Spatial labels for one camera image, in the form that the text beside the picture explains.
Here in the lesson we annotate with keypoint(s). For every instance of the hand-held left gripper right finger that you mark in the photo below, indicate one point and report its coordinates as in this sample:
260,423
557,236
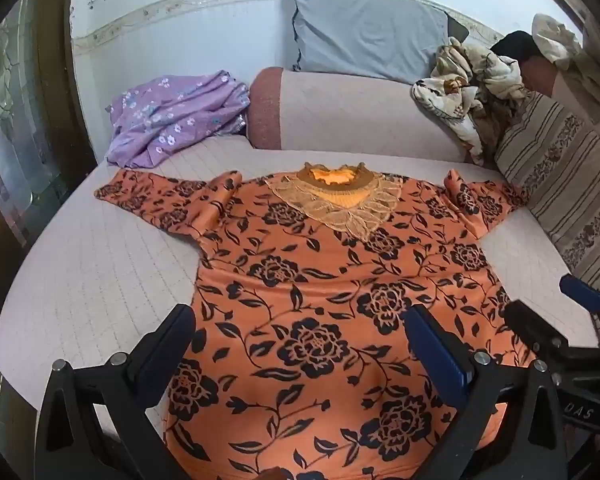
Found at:
437,355

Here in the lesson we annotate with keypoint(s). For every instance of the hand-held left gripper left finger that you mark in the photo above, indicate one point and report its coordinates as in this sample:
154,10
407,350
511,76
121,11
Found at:
172,345

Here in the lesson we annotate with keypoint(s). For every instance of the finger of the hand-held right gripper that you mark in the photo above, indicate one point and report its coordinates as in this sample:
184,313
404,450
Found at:
582,292
535,325

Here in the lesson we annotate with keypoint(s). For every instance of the orange black floral shirt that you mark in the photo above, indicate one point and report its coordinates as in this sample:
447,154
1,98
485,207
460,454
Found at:
305,310

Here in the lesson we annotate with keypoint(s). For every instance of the striped patterned cushion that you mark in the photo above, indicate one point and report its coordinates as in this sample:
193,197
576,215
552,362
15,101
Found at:
560,180

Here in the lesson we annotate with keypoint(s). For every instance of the quilted bed mattress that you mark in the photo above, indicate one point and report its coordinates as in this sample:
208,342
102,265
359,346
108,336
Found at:
95,260

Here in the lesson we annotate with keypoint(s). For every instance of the purple floral cloth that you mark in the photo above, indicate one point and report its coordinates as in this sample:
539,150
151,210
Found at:
175,115

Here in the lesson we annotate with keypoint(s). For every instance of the cream brown floral blanket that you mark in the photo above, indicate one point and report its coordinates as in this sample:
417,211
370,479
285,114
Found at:
470,90

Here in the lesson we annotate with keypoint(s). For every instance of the cream crumpled cloth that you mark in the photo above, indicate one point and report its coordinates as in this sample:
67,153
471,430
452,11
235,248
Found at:
557,40

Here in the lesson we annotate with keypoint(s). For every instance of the wooden glass door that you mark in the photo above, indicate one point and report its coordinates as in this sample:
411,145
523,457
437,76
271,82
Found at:
25,135

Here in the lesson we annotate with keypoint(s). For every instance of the black cloth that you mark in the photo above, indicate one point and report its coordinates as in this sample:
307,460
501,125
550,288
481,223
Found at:
517,44

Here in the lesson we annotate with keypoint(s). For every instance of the pink bolster pillow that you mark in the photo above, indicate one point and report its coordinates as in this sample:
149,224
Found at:
345,115

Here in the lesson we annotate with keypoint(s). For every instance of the grey pillow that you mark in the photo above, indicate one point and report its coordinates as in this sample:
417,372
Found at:
365,30

